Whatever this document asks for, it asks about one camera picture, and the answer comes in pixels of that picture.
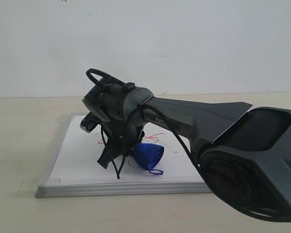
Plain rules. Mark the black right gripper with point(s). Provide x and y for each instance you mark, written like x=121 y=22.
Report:
x=119 y=138

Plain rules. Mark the blue cloth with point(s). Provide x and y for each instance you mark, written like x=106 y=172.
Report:
x=147 y=156

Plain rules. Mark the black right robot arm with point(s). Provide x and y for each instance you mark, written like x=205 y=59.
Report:
x=242 y=153

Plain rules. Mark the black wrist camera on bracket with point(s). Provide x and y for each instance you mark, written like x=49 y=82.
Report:
x=89 y=123

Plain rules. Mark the white whiteboard with aluminium frame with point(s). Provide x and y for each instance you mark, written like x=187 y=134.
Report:
x=73 y=171

